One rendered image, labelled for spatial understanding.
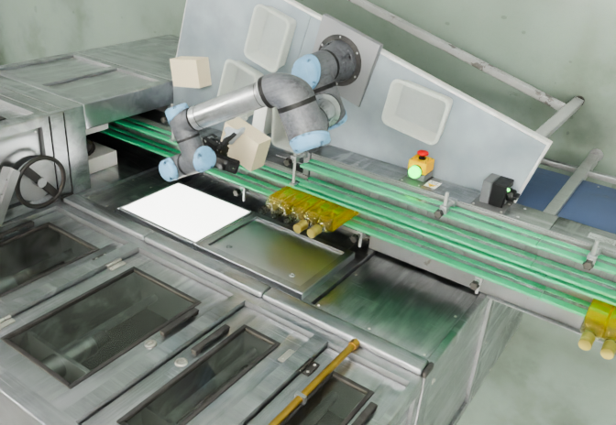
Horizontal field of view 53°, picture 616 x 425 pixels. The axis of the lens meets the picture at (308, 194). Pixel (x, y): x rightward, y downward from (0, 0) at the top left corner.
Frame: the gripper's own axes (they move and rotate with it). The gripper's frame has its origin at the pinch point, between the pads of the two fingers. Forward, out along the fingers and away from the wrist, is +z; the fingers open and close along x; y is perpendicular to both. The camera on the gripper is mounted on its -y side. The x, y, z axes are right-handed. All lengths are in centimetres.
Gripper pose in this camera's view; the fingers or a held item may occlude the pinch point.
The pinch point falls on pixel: (241, 145)
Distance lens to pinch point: 225.5
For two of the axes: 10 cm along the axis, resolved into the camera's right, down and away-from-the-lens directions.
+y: -7.7, -5.3, 3.6
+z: 5.7, -3.3, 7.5
